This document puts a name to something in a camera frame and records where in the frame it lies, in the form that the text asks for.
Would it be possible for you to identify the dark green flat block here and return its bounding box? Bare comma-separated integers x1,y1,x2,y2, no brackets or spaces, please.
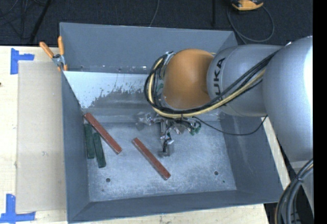
84,123,96,160
92,132,107,169

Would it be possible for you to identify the pale wood flat board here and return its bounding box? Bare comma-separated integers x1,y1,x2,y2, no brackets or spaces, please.
15,60,68,214

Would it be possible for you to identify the grey metal bin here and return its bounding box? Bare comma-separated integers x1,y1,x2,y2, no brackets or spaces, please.
59,22,285,223

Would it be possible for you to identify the red-brown flat block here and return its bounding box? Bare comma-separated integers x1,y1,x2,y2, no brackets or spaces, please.
83,112,123,155
131,137,172,181

